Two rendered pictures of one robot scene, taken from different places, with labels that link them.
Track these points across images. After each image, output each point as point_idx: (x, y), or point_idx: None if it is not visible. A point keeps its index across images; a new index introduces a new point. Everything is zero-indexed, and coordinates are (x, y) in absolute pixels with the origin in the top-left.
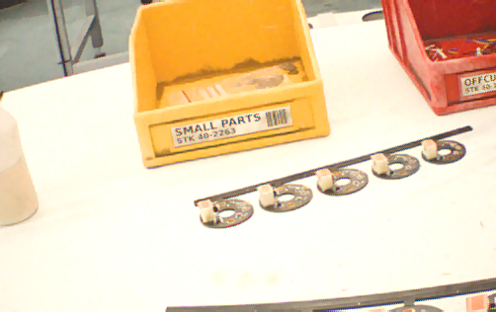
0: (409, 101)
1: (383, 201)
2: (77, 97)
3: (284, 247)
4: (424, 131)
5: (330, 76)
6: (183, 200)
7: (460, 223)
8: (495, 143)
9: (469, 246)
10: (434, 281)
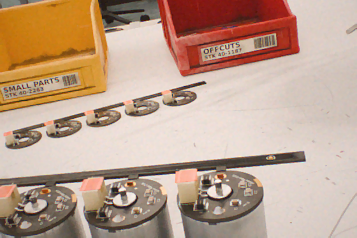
0: (166, 68)
1: (126, 130)
2: None
3: (51, 159)
4: (169, 86)
5: (120, 57)
6: (0, 133)
7: (178, 143)
8: (221, 91)
9: (180, 159)
10: None
